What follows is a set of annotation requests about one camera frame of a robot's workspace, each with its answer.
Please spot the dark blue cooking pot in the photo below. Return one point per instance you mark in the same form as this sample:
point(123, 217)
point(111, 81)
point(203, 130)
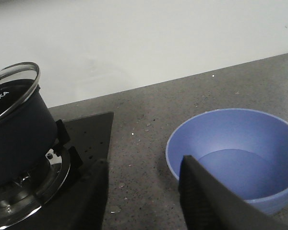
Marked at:
point(26, 134)

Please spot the blue plastic bowl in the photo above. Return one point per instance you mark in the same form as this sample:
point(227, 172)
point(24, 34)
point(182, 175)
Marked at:
point(246, 150)

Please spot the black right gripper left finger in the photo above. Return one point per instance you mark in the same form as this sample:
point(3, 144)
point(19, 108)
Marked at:
point(86, 200)

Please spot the black glass gas stove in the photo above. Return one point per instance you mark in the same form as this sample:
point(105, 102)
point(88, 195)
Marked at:
point(91, 137)

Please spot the right black pot support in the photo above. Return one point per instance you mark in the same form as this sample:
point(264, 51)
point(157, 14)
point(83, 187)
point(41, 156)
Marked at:
point(64, 158)

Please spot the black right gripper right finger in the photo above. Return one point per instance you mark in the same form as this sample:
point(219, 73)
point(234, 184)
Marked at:
point(208, 205)

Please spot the right black gas burner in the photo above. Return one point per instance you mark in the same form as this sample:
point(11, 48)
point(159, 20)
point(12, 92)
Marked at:
point(22, 196)

